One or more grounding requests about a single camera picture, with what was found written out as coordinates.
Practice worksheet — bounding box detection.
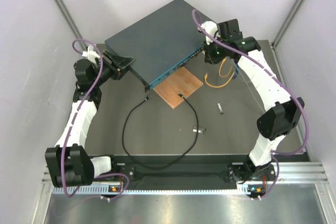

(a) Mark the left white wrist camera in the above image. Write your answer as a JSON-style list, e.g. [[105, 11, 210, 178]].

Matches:
[[82, 46, 100, 63]]

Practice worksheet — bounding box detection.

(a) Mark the purple cable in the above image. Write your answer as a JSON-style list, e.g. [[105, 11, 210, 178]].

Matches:
[[52, 39, 129, 201], [192, 9, 311, 200]]

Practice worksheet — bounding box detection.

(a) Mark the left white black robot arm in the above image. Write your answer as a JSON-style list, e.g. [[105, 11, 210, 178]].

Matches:
[[45, 49, 135, 188]]

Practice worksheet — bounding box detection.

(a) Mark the yellow ethernet cable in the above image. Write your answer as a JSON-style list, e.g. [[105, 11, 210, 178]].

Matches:
[[204, 58, 235, 88]]

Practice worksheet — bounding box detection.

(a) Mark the silver SFP module on table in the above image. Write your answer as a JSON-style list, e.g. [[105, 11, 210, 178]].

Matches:
[[193, 127, 206, 134]]

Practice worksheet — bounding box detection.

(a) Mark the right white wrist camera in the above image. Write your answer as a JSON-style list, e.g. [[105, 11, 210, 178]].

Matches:
[[198, 21, 220, 45]]

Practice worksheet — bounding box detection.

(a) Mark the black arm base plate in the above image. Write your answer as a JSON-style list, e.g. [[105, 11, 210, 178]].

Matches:
[[111, 154, 276, 182]]

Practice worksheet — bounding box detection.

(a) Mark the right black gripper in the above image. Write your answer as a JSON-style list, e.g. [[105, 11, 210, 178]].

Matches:
[[201, 35, 228, 66]]

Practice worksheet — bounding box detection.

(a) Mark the white slotted cable duct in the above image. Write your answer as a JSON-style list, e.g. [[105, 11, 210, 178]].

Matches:
[[52, 183, 266, 196]]

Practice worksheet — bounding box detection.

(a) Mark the grey ethernet cable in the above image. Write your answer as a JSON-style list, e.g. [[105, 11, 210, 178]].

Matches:
[[230, 60, 266, 114]]

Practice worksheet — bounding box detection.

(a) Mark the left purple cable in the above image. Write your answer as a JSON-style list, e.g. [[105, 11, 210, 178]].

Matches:
[[52, 39, 129, 201]]

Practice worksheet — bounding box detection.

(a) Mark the wooden board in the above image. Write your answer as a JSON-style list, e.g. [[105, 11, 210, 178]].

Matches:
[[153, 67, 203, 109]]

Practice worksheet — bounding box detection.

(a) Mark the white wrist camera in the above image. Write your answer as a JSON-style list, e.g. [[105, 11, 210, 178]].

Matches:
[[198, 21, 220, 45], [82, 46, 100, 63]]

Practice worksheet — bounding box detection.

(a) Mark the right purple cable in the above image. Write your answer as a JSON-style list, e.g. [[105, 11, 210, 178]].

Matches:
[[192, 9, 311, 200]]

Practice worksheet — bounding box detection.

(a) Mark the black patch cable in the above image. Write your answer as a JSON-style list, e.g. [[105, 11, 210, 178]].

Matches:
[[122, 93, 200, 169]]

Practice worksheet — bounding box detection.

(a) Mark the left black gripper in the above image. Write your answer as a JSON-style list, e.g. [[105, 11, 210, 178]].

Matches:
[[92, 50, 135, 87]]

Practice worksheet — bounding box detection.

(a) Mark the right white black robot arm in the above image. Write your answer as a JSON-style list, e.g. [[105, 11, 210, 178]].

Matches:
[[201, 19, 305, 183]]

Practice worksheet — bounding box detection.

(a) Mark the dark blue network switch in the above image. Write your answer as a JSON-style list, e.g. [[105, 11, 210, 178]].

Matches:
[[104, 0, 206, 91]]

